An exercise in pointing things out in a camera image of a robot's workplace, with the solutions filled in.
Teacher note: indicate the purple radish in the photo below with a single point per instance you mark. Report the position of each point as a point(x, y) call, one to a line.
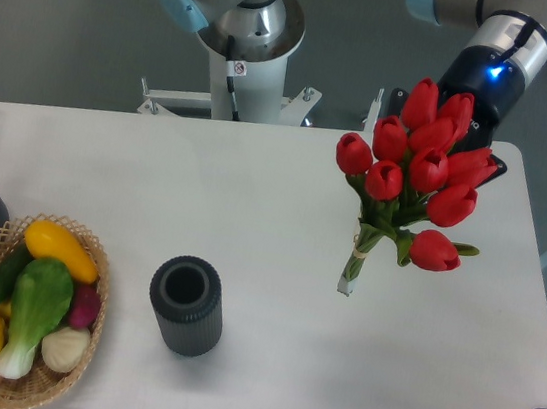
point(85, 307)

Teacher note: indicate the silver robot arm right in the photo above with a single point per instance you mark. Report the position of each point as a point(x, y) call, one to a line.
point(499, 62)

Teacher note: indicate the white garlic bulb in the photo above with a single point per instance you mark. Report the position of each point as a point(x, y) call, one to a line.
point(62, 350)

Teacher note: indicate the dark grey ribbed vase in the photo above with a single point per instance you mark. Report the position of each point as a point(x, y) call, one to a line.
point(186, 296)

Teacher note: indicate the green bok choy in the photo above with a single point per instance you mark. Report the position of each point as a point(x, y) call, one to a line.
point(41, 297)

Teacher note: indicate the yellow squash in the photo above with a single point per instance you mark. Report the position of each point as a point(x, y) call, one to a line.
point(45, 238)

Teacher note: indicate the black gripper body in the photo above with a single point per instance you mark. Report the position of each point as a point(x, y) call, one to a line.
point(438, 143)

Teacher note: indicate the woven wicker basket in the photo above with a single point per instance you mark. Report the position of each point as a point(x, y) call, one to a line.
point(42, 385)

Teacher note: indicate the white metal mounting frame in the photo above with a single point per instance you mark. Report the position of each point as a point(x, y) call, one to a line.
point(294, 111)

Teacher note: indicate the red tulip bouquet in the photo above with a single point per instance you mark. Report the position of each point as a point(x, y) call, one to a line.
point(412, 183)

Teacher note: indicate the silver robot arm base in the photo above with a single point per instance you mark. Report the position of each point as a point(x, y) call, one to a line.
point(249, 43)

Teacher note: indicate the green cucumber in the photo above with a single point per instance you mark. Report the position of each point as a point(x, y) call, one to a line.
point(10, 267)

